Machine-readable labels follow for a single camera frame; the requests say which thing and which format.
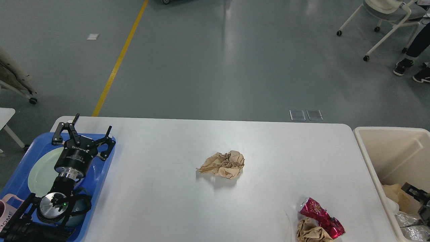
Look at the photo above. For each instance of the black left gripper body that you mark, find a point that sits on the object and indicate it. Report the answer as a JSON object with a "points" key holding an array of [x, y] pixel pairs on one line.
{"points": [[75, 160]]}

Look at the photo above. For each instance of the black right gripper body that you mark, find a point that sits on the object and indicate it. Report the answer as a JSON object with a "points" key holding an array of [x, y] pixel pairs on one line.
{"points": [[424, 213]]}

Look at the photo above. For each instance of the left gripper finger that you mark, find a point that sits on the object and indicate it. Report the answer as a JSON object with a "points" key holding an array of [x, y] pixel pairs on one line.
{"points": [[94, 145], [57, 139]]}

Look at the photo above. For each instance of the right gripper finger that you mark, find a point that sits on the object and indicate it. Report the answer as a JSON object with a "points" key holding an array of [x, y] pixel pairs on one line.
{"points": [[419, 195]]}

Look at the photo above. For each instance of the brown paper bag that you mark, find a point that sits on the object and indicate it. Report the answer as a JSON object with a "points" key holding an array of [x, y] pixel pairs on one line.
{"points": [[406, 202]]}

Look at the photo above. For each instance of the silver foil bag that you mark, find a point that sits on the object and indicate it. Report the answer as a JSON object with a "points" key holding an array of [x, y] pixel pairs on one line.
{"points": [[412, 227]]}

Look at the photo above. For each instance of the mint green plate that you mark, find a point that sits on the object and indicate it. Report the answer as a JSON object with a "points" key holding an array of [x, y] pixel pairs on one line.
{"points": [[43, 173]]}

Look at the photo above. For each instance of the pink home mug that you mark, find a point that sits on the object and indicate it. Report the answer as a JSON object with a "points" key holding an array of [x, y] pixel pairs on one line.
{"points": [[7, 210]]}

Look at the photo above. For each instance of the red foil wrapper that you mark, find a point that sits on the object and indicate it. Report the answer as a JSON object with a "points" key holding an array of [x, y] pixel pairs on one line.
{"points": [[312, 209]]}

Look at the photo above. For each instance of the brown paper ball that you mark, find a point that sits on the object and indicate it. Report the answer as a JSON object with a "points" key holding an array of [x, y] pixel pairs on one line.
{"points": [[308, 230]]}

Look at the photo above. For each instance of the brown paper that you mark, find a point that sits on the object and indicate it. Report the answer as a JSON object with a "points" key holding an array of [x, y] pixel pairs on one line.
{"points": [[228, 165]]}

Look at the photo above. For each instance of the white paper cup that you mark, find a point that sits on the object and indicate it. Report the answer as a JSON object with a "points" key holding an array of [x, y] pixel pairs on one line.
{"points": [[393, 206]]}

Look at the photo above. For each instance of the beige plastic bin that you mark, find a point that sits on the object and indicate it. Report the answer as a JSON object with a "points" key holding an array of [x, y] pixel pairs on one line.
{"points": [[395, 155]]}

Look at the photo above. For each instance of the teal home mug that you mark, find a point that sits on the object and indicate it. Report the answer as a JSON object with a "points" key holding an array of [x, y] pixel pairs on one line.
{"points": [[80, 205]]}

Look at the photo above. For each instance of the white side table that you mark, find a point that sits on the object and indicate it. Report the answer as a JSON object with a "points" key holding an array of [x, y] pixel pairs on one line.
{"points": [[5, 115]]}

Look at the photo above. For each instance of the beige chair at left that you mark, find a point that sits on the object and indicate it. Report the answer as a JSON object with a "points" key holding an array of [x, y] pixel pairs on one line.
{"points": [[15, 78]]}

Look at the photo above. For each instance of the person with black sneakers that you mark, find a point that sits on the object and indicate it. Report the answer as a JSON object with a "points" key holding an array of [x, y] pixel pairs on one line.
{"points": [[419, 44]]}

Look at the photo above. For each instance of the white rolling chair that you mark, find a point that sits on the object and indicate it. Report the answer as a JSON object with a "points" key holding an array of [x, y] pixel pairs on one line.
{"points": [[398, 13]]}

